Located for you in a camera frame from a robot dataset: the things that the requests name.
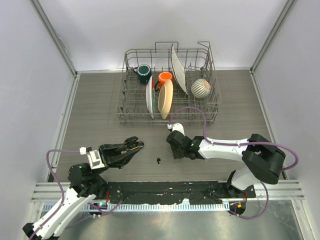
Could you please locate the grey wire dish rack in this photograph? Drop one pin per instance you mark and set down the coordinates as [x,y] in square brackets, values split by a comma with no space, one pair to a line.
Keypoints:
[198,63]

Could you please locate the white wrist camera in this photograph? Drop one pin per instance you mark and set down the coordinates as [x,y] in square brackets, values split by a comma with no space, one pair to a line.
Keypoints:
[93,156]
[176,127]

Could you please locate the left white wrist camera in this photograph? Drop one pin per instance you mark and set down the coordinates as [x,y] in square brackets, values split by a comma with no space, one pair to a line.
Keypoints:
[93,156]

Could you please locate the white green plate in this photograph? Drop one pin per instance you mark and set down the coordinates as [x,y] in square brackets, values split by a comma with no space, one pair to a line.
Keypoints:
[150,97]

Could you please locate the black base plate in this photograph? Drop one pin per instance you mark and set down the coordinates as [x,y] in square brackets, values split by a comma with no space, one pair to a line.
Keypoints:
[172,192]

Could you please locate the black square earbud case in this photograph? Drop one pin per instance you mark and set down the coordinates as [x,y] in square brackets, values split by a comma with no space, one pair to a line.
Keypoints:
[133,143]

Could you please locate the dark green mug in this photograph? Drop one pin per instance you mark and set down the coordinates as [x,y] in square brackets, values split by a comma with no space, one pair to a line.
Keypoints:
[143,73]

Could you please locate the striped round bowl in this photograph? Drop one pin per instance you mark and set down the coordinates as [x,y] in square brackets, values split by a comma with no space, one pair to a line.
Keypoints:
[201,88]

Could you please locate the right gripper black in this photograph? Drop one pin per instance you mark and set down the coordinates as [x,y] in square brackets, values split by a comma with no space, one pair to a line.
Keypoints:
[176,154]

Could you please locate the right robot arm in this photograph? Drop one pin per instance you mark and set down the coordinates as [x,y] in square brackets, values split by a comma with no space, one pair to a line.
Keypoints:
[263,162]

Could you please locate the orange mug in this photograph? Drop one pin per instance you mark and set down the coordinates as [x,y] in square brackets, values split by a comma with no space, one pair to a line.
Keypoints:
[163,77]

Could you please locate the white slotted cable duct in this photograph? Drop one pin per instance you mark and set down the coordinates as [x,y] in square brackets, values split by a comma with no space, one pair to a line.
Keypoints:
[185,206]

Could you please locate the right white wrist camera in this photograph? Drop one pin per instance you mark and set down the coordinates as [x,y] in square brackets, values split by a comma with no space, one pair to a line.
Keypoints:
[176,127]

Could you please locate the beige bowl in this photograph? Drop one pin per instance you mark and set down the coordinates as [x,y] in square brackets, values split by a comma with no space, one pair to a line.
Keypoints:
[165,99]

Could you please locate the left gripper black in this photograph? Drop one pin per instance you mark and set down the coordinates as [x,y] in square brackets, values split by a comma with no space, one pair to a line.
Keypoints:
[111,155]

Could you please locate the white upright plate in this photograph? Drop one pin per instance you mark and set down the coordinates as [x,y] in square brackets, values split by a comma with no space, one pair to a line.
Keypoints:
[178,70]

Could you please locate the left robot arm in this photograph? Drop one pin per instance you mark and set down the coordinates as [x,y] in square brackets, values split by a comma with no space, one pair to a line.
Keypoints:
[86,184]

